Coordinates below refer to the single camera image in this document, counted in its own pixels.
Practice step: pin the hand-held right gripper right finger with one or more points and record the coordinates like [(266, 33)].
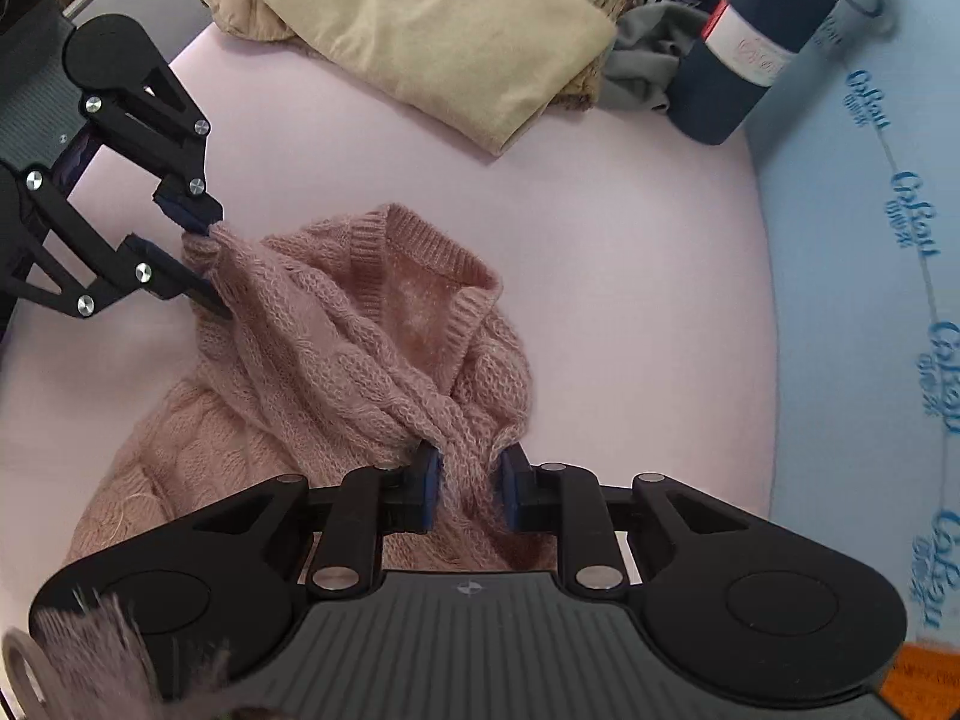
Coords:
[(510, 491)]

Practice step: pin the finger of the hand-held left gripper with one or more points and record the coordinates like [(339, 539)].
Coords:
[(150, 266), (187, 202)]

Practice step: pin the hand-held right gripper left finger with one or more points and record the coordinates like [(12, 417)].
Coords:
[(427, 487)]

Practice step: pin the beige folded cloth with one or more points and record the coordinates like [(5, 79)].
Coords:
[(450, 37)]

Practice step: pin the large light blue box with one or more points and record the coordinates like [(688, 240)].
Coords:
[(847, 315)]

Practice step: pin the grey cloth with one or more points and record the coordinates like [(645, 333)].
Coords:
[(645, 60)]

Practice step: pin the navy cylinder container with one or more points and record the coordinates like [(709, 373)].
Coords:
[(720, 90)]

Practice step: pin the orange printed box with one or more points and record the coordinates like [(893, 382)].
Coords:
[(926, 682)]

